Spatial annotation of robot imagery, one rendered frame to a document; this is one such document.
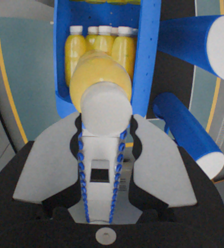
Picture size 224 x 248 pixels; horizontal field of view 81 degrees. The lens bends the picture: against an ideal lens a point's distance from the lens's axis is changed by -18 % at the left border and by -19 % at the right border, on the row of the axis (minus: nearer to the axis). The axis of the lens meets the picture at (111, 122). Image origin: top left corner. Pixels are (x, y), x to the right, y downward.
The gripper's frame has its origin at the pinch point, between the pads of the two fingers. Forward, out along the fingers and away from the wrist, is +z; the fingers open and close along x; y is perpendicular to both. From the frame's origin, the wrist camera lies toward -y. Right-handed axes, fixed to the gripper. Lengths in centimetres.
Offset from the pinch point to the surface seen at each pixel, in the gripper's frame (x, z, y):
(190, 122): 58, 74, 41
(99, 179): -1, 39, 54
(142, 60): 7.6, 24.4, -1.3
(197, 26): 36, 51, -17
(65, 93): -14.0, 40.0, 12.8
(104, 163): 1, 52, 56
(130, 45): 5.6, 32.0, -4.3
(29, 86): -85, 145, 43
